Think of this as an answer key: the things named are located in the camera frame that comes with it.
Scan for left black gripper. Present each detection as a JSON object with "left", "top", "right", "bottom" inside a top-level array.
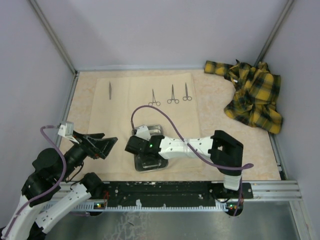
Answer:
[{"left": 57, "top": 130, "right": 118, "bottom": 180}]

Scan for steel instrument tray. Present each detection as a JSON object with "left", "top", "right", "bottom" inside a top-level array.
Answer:
[{"left": 134, "top": 124, "right": 169, "bottom": 172}]

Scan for steel hemostat forceps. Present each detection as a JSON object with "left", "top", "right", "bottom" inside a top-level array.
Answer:
[{"left": 148, "top": 89, "right": 161, "bottom": 107}]

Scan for beige cloth wrap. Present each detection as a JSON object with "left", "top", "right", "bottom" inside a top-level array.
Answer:
[{"left": 86, "top": 72, "right": 201, "bottom": 178}]

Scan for steel tweezers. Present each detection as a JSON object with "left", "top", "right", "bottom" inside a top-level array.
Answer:
[{"left": 108, "top": 81, "right": 112, "bottom": 100}]

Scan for steel surgical scissors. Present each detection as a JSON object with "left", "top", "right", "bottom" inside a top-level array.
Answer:
[{"left": 182, "top": 83, "right": 193, "bottom": 101}]

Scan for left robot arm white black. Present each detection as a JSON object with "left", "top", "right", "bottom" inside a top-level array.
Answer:
[{"left": 0, "top": 132, "right": 118, "bottom": 240}]

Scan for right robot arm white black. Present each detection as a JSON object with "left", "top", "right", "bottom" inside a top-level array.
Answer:
[{"left": 125, "top": 130, "right": 253, "bottom": 198}]

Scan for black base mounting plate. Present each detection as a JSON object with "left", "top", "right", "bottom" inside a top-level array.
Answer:
[{"left": 94, "top": 181, "right": 239, "bottom": 208}]

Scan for yellow plaid shirt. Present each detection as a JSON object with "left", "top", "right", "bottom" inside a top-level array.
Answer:
[{"left": 204, "top": 60, "right": 284, "bottom": 134}]

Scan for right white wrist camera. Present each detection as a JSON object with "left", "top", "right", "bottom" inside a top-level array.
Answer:
[{"left": 133, "top": 125, "right": 151, "bottom": 141}]

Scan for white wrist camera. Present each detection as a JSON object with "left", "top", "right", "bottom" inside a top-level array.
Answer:
[
  {"left": 58, "top": 121, "right": 75, "bottom": 141},
  {"left": 133, "top": 125, "right": 151, "bottom": 141}
]

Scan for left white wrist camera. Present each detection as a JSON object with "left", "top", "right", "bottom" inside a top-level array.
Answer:
[{"left": 58, "top": 121, "right": 75, "bottom": 141}]

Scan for white slotted cable duct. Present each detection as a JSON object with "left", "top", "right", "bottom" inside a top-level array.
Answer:
[{"left": 42, "top": 199, "right": 241, "bottom": 212}]

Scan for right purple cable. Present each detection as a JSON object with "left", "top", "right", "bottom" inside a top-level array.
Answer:
[{"left": 131, "top": 105, "right": 255, "bottom": 217}]

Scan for aluminium front rail frame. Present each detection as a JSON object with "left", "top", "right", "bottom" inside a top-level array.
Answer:
[{"left": 29, "top": 179, "right": 303, "bottom": 201}]

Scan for left aluminium corner post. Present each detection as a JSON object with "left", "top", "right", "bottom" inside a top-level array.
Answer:
[{"left": 27, "top": 0, "right": 78, "bottom": 76}]

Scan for aluminium corner post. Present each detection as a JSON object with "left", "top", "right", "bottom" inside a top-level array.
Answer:
[
  {"left": 254, "top": 0, "right": 296, "bottom": 67},
  {"left": 27, "top": 0, "right": 78, "bottom": 76}
]

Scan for right aluminium corner post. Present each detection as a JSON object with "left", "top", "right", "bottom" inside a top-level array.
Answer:
[{"left": 254, "top": 0, "right": 296, "bottom": 67}]

